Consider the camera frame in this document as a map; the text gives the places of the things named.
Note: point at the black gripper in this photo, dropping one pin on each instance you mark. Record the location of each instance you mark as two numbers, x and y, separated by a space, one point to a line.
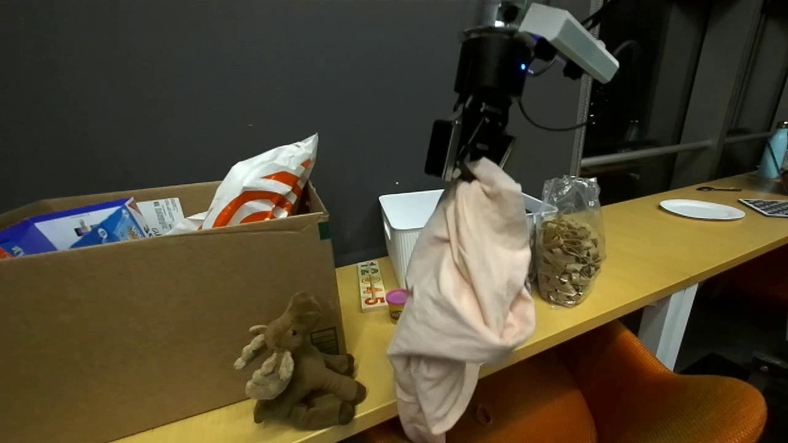
483 113

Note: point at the pale pink clothing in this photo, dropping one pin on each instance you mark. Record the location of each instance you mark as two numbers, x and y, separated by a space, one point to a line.
468 279

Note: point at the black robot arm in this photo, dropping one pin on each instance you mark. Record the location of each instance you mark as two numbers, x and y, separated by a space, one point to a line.
489 63

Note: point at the white plastic basket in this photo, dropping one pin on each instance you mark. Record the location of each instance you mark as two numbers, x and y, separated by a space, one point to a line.
408 217

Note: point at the wooden number card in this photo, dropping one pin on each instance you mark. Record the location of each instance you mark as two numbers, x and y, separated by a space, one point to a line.
371 286

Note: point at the white orange plastic bag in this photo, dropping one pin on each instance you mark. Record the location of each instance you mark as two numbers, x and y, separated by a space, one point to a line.
261 188

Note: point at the white plate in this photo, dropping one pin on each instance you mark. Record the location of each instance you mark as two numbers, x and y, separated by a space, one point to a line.
703 209

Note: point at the white table leg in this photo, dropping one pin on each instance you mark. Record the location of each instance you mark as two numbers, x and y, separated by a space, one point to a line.
665 327

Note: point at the brown moose plush toy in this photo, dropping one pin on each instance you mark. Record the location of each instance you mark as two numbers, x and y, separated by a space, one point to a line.
304 371

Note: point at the grey keyboard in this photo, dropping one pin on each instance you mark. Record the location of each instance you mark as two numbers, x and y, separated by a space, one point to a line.
766 208

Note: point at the teal bottle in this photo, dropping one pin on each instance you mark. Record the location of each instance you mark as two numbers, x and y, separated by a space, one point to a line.
773 150

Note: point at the white paper package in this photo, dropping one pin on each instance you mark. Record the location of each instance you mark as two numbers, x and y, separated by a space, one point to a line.
161 213

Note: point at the orange fabric chair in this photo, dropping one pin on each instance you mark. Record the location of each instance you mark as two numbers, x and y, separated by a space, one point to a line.
704 409

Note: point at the blue printed carton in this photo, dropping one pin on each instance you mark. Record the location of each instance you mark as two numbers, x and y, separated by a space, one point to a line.
90 229

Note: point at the large cardboard box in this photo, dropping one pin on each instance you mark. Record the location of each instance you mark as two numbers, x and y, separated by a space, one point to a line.
124 327

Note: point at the grey vertical post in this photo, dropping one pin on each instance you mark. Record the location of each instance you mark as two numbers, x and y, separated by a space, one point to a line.
584 124

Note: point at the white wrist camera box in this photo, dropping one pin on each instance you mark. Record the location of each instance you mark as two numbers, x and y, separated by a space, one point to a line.
569 40

